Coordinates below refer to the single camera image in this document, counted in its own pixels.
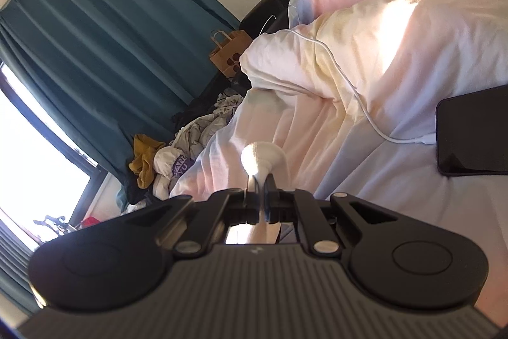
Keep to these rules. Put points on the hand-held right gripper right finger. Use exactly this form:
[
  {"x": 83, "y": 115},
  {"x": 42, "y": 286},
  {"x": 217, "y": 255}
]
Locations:
[{"x": 286, "y": 200}]

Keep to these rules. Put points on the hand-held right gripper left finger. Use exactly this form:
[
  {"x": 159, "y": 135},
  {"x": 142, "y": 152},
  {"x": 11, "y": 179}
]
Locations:
[{"x": 238, "y": 200}]

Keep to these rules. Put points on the cream sweatpants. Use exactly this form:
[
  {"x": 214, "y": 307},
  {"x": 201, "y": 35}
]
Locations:
[{"x": 258, "y": 156}]

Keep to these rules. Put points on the pile of grey white clothes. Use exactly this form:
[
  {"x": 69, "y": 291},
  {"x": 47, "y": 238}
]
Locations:
[{"x": 206, "y": 124}]

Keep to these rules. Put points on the pastel bed sheet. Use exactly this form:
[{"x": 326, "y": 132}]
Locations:
[{"x": 317, "y": 152}]

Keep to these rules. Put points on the white garment with purple print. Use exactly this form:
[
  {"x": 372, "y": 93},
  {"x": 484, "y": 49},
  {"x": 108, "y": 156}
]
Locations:
[{"x": 174, "y": 166}]

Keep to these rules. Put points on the mustard yellow garment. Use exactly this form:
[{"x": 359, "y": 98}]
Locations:
[{"x": 145, "y": 160}]

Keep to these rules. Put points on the dark cloth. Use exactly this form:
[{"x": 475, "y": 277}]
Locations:
[{"x": 135, "y": 196}]

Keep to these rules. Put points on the brown paper bag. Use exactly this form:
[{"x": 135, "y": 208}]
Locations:
[{"x": 230, "y": 55}]

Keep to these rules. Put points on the small red object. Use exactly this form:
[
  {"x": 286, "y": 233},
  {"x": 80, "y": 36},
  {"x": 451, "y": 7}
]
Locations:
[{"x": 90, "y": 222}]

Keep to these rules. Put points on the dark metal object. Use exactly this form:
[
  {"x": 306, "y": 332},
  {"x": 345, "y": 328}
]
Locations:
[{"x": 55, "y": 223}]

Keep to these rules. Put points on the black bedside stand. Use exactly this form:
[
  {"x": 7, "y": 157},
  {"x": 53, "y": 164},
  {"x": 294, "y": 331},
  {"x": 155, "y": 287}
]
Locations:
[{"x": 264, "y": 11}]

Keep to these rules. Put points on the black smartphone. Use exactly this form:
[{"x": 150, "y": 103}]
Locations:
[{"x": 472, "y": 132}]

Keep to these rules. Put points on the window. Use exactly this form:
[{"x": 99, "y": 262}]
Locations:
[{"x": 31, "y": 132}]

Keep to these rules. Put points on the teal curtain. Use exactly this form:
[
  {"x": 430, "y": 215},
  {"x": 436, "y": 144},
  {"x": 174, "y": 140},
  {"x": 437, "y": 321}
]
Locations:
[{"x": 99, "y": 25}]

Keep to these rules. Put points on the grey sheer curtain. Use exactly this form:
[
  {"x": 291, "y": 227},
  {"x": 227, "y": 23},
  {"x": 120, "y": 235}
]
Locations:
[{"x": 12, "y": 263}]

